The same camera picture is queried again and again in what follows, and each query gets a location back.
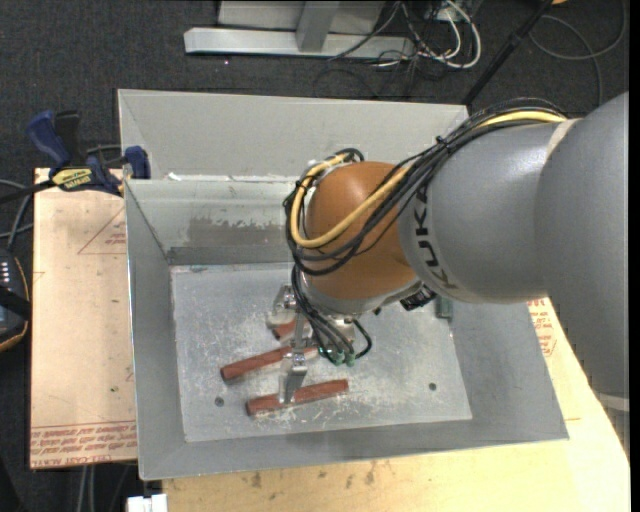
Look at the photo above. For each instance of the red-brown flat block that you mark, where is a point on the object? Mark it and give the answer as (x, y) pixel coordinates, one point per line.
(320, 391)
(255, 365)
(285, 330)

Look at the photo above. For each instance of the grey metal bin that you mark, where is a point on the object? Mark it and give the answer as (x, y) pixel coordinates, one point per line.
(210, 320)

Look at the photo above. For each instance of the dark green flat block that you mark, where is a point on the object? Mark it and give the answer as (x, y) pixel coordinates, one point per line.
(443, 307)

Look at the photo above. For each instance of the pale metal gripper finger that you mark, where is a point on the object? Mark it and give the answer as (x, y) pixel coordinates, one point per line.
(281, 318)
(291, 382)

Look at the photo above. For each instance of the black cylinder on white bracket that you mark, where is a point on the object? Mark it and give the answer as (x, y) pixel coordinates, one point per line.
(416, 298)

